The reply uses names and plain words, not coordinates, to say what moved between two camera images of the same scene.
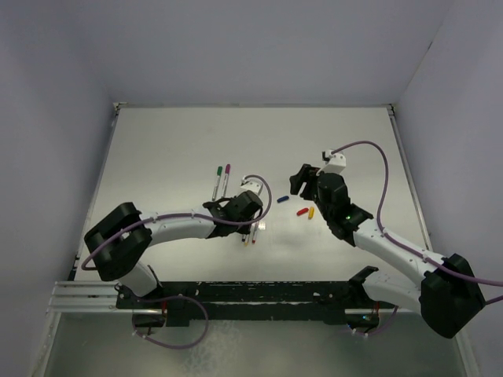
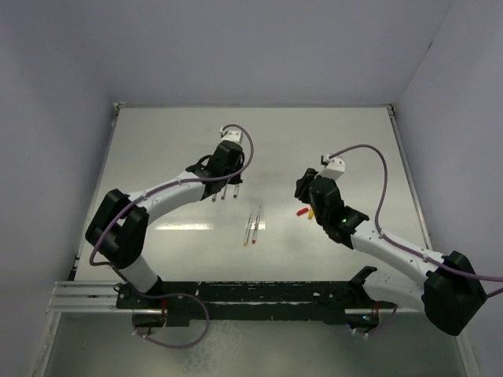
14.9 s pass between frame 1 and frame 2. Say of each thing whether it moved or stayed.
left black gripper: moved
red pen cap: stayed
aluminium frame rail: stayed
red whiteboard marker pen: stayed
